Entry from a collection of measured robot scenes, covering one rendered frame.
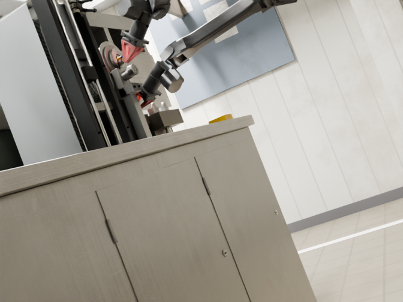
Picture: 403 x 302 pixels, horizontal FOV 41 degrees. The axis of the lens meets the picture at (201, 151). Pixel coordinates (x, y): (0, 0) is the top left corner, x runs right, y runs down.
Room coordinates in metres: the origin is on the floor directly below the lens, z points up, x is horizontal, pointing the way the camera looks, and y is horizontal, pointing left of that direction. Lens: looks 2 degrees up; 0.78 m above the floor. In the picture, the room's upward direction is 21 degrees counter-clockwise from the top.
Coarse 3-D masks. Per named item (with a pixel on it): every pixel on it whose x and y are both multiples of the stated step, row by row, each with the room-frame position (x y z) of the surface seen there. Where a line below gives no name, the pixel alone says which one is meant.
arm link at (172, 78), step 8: (168, 48) 1.86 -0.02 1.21; (160, 56) 1.86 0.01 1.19; (168, 56) 1.85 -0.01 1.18; (168, 64) 1.86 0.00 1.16; (168, 72) 1.85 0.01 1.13; (176, 72) 1.84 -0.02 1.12; (160, 80) 1.86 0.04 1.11; (168, 80) 1.84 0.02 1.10; (176, 80) 1.83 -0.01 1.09; (168, 88) 1.84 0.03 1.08; (176, 88) 1.86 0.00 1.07
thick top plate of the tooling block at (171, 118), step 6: (156, 114) 1.98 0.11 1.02; (162, 114) 1.99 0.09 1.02; (168, 114) 2.03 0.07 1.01; (174, 114) 2.07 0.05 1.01; (180, 114) 2.11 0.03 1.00; (150, 120) 2.00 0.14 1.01; (156, 120) 1.99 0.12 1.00; (162, 120) 1.98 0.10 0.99; (168, 120) 2.01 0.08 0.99; (174, 120) 2.05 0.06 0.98; (180, 120) 2.09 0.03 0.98; (156, 126) 1.99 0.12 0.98; (162, 126) 1.98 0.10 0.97; (168, 126) 2.04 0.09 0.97; (174, 126) 2.13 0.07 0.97
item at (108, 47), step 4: (104, 48) 1.87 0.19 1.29; (108, 48) 1.88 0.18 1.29; (112, 48) 1.90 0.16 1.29; (116, 48) 1.93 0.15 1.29; (104, 52) 1.85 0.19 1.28; (108, 52) 1.87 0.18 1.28; (104, 56) 1.85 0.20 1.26; (108, 56) 1.86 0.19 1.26; (108, 60) 1.85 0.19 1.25; (108, 64) 1.85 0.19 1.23; (112, 68) 1.86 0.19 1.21; (112, 76) 1.89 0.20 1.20
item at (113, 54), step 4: (112, 52) 1.87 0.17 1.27; (116, 52) 1.89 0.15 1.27; (120, 52) 1.91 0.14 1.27; (112, 56) 1.86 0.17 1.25; (116, 56) 1.89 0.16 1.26; (112, 60) 1.86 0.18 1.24; (116, 60) 1.88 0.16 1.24; (120, 60) 1.90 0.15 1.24; (112, 64) 1.87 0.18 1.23; (116, 64) 1.87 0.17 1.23; (120, 64) 1.89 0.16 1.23; (124, 64) 1.91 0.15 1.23
